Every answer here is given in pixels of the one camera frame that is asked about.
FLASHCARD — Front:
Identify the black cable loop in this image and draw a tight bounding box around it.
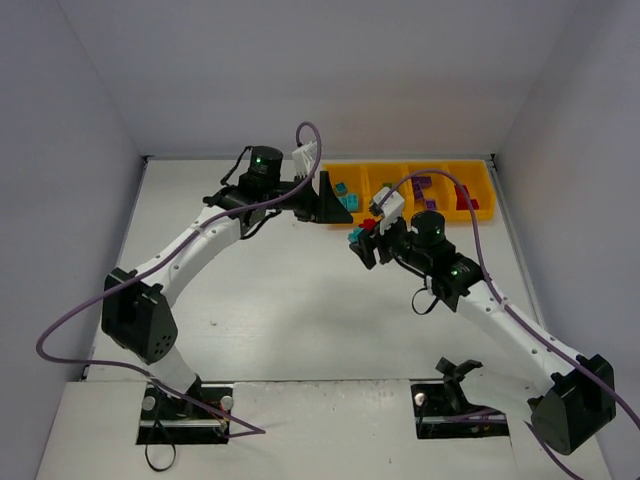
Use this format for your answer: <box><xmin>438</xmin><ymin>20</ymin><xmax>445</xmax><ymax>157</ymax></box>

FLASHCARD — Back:
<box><xmin>144</xmin><ymin>419</ymin><xmax>177</xmax><ymax>472</ymax></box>

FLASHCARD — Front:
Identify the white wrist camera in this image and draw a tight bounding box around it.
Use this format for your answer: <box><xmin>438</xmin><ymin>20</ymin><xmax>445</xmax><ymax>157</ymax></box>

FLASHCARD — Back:
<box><xmin>292</xmin><ymin>141</ymin><xmax>317</xmax><ymax>179</ymax></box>
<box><xmin>369</xmin><ymin>186</ymin><xmax>405</xmax><ymax>235</ymax></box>

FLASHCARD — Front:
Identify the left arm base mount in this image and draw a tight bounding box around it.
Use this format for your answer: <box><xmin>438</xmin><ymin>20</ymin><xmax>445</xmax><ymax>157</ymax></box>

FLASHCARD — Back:
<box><xmin>136</xmin><ymin>384</ymin><xmax>230</xmax><ymax>446</ymax></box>

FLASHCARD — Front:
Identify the dark teal square brick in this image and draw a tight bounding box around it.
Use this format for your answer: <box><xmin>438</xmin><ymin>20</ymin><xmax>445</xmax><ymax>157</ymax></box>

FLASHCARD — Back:
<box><xmin>334</xmin><ymin>182</ymin><xmax>348</xmax><ymax>196</ymax></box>

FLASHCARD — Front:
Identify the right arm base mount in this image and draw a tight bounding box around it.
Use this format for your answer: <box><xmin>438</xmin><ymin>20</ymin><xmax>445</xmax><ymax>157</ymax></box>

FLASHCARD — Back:
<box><xmin>411</xmin><ymin>357</ymin><xmax>509</xmax><ymax>440</ymax></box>

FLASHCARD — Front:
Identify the multicolor lego block assembly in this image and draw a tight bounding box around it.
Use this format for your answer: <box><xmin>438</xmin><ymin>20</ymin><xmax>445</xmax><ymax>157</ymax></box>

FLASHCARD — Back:
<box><xmin>347</xmin><ymin>218</ymin><xmax>380</xmax><ymax>245</ymax></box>

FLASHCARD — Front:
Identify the cupcake purple lego piece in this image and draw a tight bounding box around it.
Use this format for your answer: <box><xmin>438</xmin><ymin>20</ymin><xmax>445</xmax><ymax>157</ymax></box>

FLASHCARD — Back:
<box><xmin>411</xmin><ymin>176</ymin><xmax>432</xmax><ymax>188</ymax></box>

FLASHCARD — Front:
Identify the long teal lego brick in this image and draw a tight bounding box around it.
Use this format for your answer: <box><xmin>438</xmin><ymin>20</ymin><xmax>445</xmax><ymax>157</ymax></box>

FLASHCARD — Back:
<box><xmin>339</xmin><ymin>195</ymin><xmax>358</xmax><ymax>212</ymax></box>

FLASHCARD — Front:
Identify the small red lego brick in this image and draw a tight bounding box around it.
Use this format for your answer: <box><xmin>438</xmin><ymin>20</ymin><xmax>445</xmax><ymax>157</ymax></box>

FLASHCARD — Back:
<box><xmin>455</xmin><ymin>185</ymin><xmax>469</xmax><ymax>202</ymax></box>

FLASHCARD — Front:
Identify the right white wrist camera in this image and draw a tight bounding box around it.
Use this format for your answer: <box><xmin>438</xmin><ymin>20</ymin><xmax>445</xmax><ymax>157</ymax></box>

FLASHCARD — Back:
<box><xmin>369</xmin><ymin>186</ymin><xmax>405</xmax><ymax>235</ymax></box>

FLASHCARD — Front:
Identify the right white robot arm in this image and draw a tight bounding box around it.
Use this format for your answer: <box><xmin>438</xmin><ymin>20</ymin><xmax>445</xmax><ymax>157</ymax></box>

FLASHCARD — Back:
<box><xmin>349</xmin><ymin>211</ymin><xmax>616</xmax><ymax>456</ymax></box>

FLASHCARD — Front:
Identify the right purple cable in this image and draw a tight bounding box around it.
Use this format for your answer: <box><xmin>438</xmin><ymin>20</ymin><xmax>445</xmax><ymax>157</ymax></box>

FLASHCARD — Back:
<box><xmin>379</xmin><ymin>169</ymin><xmax>640</xmax><ymax>480</ymax></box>

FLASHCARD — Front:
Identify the red two-by-four lego brick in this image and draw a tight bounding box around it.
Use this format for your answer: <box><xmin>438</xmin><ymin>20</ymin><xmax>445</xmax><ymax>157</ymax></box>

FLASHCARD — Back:
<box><xmin>456</xmin><ymin>196</ymin><xmax>480</xmax><ymax>211</ymax></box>

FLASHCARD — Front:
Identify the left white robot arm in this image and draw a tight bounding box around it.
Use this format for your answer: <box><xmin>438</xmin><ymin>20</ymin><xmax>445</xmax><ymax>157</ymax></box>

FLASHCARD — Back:
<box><xmin>101</xmin><ymin>142</ymin><xmax>353</xmax><ymax>395</ymax></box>

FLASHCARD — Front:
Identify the yellow divided container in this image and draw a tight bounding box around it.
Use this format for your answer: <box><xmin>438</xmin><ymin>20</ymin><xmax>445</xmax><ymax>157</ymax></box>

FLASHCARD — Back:
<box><xmin>325</xmin><ymin>160</ymin><xmax>496</xmax><ymax>225</ymax></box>

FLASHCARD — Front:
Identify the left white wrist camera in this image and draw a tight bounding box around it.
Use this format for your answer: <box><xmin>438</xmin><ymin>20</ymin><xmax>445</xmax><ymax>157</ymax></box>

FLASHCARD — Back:
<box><xmin>292</xmin><ymin>141</ymin><xmax>317</xmax><ymax>179</ymax></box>

